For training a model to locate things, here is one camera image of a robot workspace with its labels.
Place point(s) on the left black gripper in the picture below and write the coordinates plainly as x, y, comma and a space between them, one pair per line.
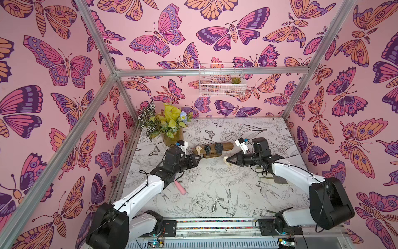
190, 159

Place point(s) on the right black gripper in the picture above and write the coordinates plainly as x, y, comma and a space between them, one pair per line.
239, 158

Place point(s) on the black watch wide face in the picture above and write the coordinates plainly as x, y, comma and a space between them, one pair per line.
218, 148

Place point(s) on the silver metal keychain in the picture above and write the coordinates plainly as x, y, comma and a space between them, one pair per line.
214, 205

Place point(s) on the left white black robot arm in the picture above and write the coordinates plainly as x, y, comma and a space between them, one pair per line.
130, 205

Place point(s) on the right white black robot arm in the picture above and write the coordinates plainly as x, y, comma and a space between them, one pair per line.
329, 204

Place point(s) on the wooden watch stand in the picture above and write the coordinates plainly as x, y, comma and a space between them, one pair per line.
212, 150

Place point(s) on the purple pink toy shovel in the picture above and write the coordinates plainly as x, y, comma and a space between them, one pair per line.
180, 188

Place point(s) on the amber vase with plants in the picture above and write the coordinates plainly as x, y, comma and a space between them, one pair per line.
168, 123

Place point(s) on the small succulent plant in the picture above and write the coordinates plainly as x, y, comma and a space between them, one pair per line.
235, 80

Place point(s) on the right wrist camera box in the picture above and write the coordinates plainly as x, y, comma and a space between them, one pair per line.
243, 145

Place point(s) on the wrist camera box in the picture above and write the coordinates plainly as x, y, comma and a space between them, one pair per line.
183, 145
243, 145

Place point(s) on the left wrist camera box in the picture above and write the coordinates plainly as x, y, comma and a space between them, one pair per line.
183, 145

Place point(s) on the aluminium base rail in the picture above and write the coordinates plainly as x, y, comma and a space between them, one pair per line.
236, 233

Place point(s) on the white wire wall basket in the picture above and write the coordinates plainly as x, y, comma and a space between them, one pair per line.
216, 81

